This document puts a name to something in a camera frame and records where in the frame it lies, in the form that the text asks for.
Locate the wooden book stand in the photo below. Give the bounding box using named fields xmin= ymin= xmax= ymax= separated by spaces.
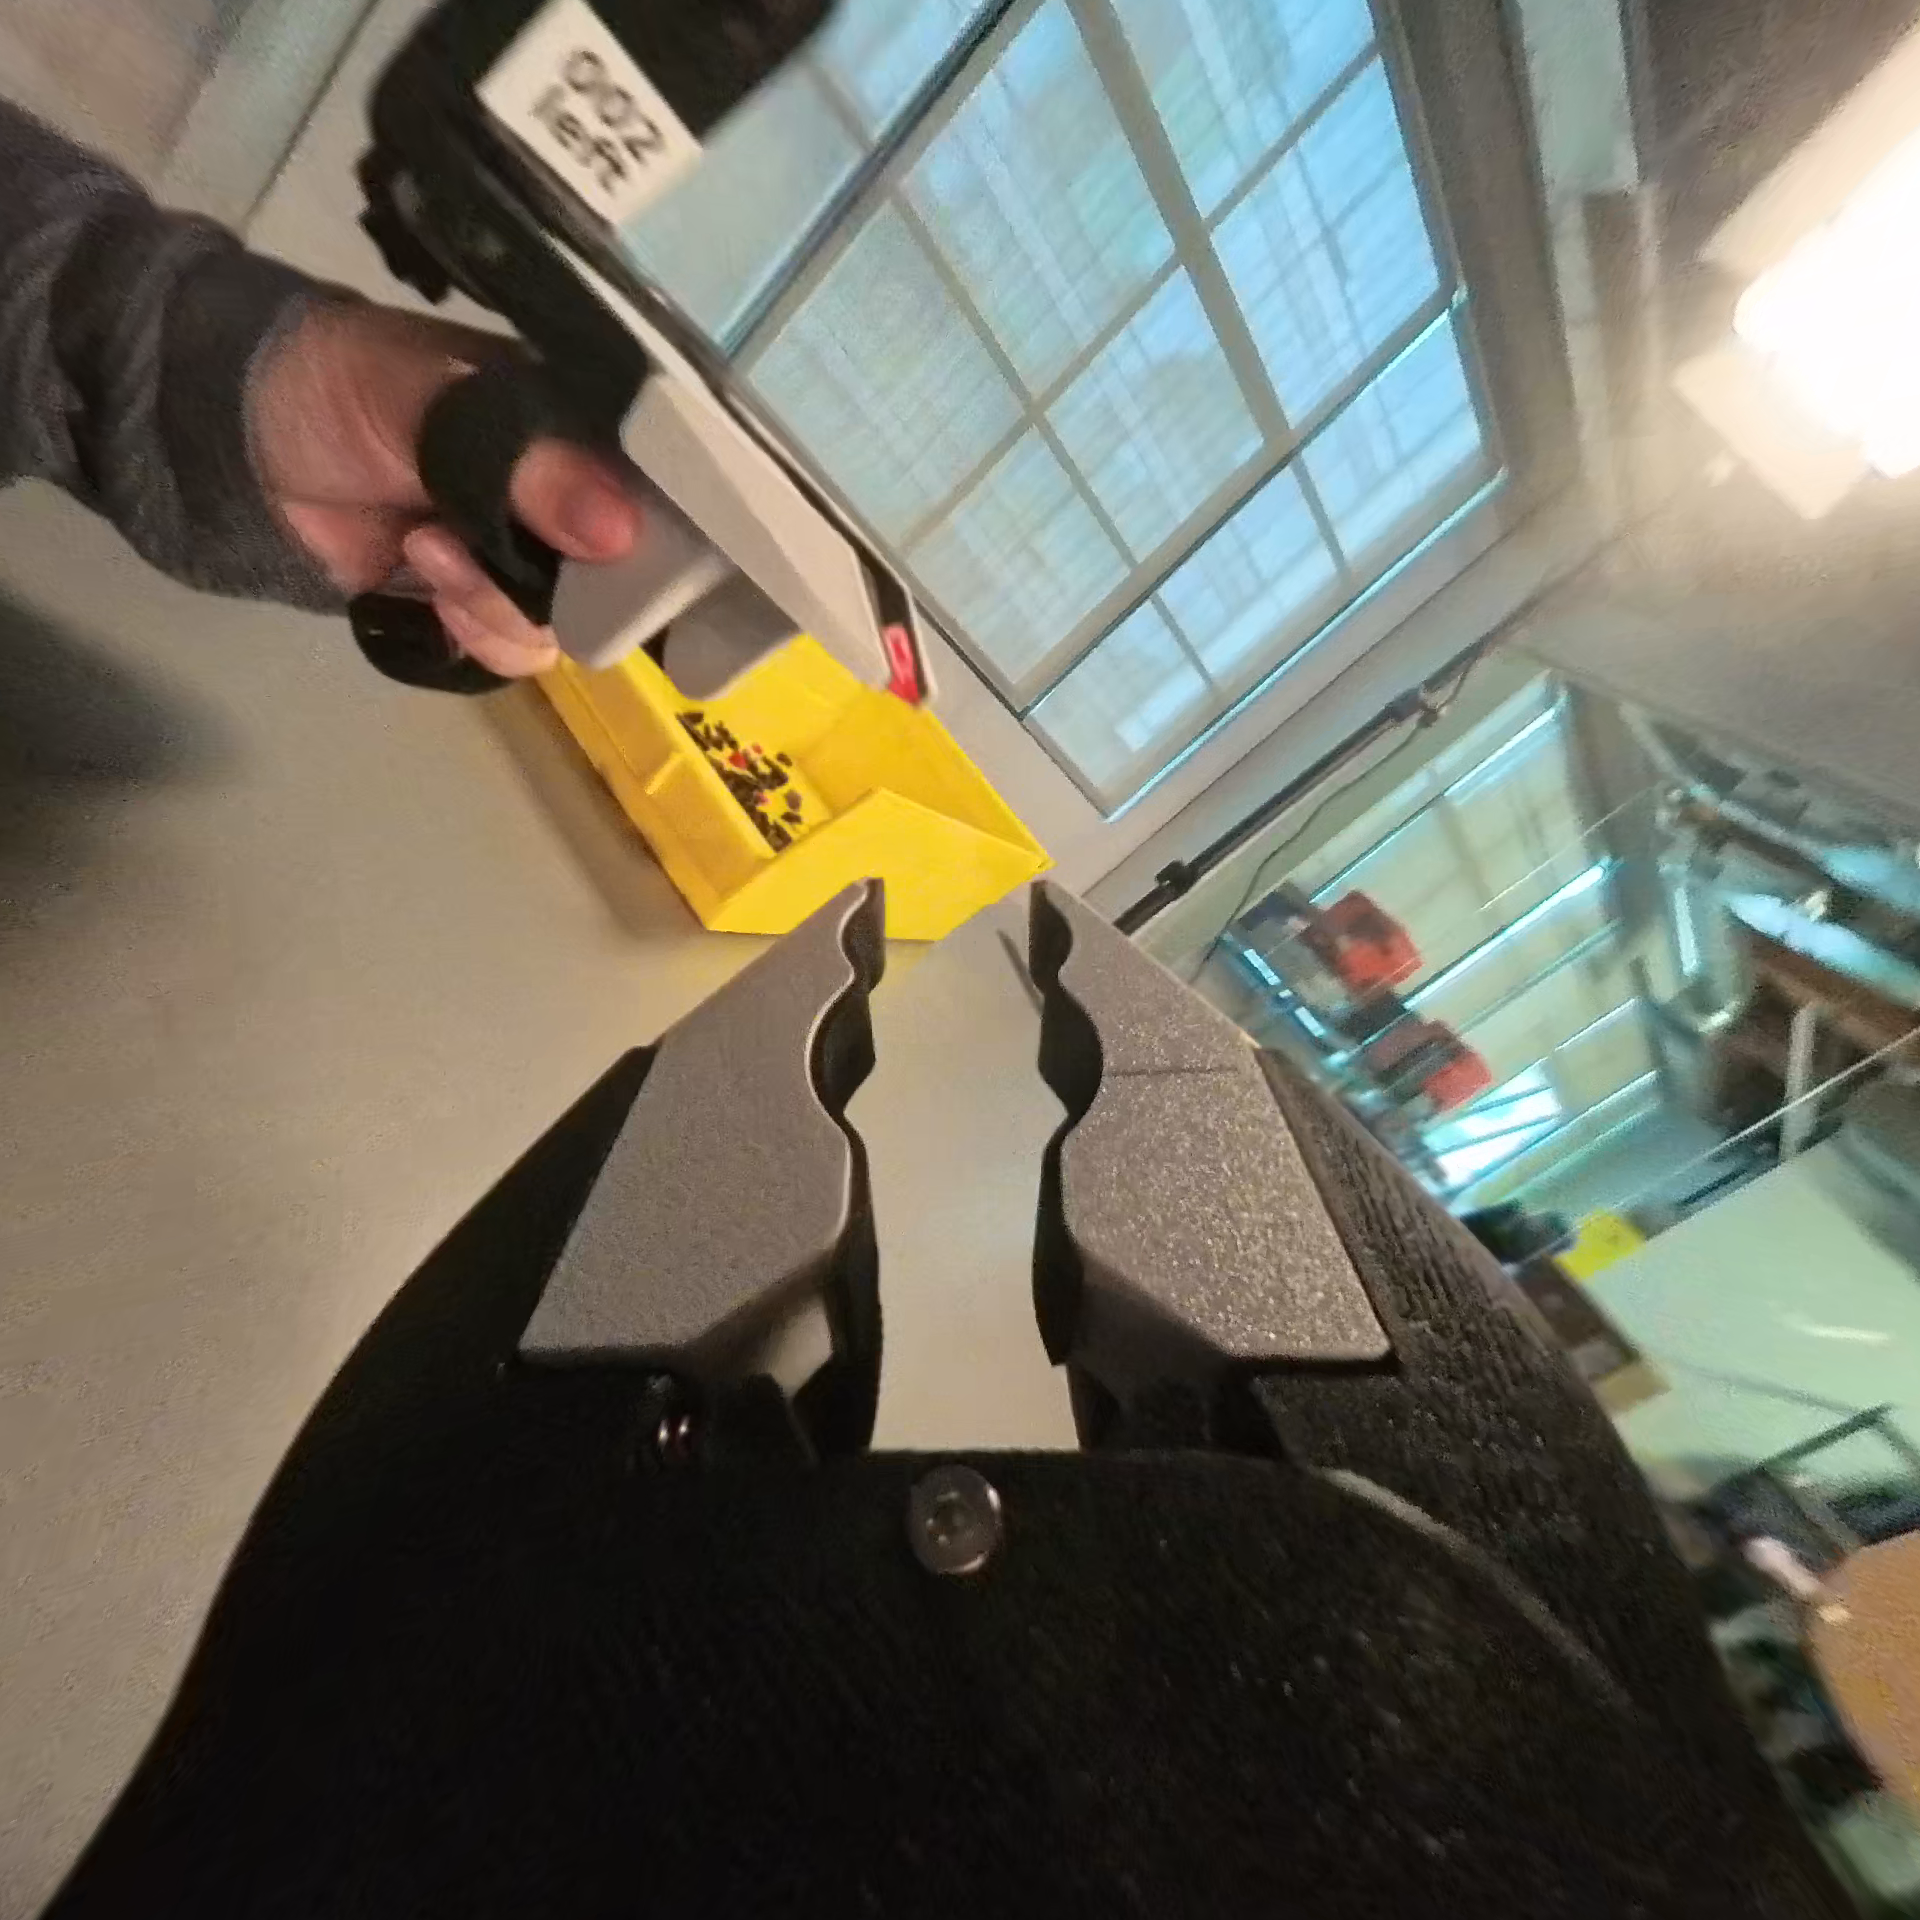
xmin=1803 ymin=1529 xmax=1920 ymax=1808

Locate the black cable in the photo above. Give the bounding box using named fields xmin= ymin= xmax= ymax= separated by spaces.
xmin=1227 ymin=737 xmax=1442 ymax=941

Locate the black light stand pole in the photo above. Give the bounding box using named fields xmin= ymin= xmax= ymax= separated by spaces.
xmin=1112 ymin=638 xmax=1509 ymax=941

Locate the yellow plastic bin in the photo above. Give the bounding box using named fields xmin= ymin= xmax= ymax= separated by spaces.
xmin=533 ymin=632 xmax=1056 ymax=945

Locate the white light panel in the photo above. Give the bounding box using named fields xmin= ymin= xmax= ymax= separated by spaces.
xmin=1669 ymin=77 xmax=1920 ymax=522

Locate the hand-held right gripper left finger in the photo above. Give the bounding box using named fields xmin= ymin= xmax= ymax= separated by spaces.
xmin=517 ymin=879 xmax=890 ymax=1449

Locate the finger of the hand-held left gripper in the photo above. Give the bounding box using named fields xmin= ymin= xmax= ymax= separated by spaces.
xmin=551 ymin=247 xmax=942 ymax=711
xmin=662 ymin=567 xmax=819 ymax=704

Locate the person's left forearm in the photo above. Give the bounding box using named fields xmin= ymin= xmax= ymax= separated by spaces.
xmin=0 ymin=97 xmax=361 ymax=617

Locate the pile of toy bricks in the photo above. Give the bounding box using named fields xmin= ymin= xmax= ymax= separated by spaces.
xmin=675 ymin=709 xmax=817 ymax=857

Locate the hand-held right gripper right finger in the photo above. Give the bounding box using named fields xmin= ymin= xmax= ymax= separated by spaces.
xmin=1026 ymin=879 xmax=1394 ymax=1449

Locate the person's left hand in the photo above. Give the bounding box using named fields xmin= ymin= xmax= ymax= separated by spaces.
xmin=257 ymin=294 xmax=650 ymax=681

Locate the metal storage shelf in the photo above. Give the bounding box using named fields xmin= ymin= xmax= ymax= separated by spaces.
xmin=1217 ymin=886 xmax=1504 ymax=1163

